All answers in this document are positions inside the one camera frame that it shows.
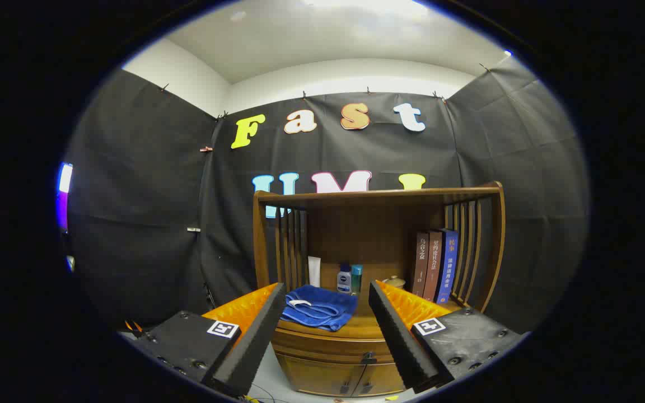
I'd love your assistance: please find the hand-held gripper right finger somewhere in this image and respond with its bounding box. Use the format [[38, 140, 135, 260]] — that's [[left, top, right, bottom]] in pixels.
[[368, 280, 527, 394]]

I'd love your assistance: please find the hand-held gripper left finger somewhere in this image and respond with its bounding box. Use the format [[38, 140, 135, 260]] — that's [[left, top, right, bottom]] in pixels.
[[129, 283, 288, 398]]

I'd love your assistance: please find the wooden drawer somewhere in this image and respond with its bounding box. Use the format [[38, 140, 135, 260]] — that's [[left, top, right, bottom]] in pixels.
[[271, 329, 396, 365]]

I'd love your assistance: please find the wooden countertop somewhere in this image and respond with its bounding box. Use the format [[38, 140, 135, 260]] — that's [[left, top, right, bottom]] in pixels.
[[271, 263, 466, 340]]

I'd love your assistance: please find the wooden cabinet door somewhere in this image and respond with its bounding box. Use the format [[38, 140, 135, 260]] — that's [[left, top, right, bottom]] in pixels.
[[356, 364, 407, 395], [278, 354, 365, 397]]

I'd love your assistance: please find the wooden cabinet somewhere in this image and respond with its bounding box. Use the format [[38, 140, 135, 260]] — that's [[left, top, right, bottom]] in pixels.
[[253, 180, 507, 398]]

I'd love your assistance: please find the blue towel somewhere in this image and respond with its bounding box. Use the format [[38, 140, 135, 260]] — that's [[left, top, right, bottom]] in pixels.
[[281, 284, 359, 332]]

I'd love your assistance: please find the reddish brown book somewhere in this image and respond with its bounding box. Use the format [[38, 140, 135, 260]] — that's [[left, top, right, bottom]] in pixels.
[[423, 229, 443, 302]]

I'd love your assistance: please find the dark brown book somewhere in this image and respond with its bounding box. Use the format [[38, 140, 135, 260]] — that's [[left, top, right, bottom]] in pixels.
[[411, 231, 431, 297]]

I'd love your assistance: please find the blue book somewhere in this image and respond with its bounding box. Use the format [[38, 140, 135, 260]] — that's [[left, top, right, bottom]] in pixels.
[[436, 228, 460, 306]]

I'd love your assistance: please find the glowing screen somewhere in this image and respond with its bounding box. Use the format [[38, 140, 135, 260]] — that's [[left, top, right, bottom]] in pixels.
[[57, 162, 74, 231]]

